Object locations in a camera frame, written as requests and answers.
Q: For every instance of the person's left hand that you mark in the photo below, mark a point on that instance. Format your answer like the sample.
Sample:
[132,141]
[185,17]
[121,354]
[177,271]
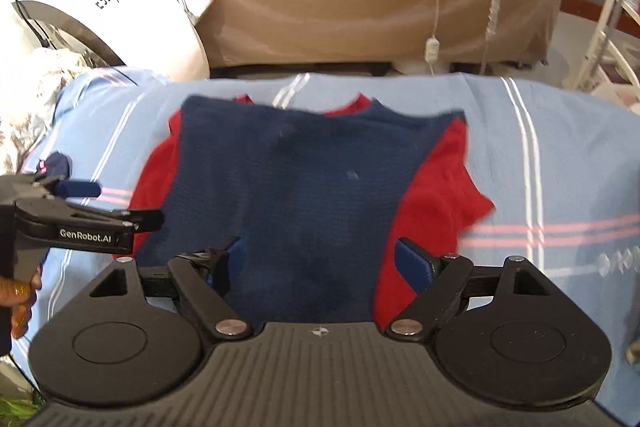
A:
[24,302]

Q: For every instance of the navy and red knit sweater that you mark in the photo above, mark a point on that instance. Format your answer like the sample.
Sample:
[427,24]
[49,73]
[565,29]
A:
[310,207]

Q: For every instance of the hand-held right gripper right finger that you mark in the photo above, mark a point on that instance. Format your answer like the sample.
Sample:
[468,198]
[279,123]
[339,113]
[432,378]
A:
[411,263]

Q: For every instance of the white wooden chair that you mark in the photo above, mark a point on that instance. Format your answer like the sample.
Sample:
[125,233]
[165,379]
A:
[607,37]

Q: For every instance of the light blue striped blanket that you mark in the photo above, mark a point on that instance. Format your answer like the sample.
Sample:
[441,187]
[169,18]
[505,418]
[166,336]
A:
[540,167]

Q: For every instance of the white fluffy blanket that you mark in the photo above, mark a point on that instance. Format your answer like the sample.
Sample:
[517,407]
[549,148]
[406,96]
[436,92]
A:
[30,107]

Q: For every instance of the small navy cloth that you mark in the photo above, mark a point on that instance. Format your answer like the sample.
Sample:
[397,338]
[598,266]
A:
[60,164]

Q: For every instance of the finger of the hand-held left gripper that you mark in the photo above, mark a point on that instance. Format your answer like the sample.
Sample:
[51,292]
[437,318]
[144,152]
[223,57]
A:
[140,219]
[75,188]

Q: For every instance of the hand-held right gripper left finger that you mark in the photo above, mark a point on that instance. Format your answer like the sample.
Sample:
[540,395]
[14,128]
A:
[235,258]

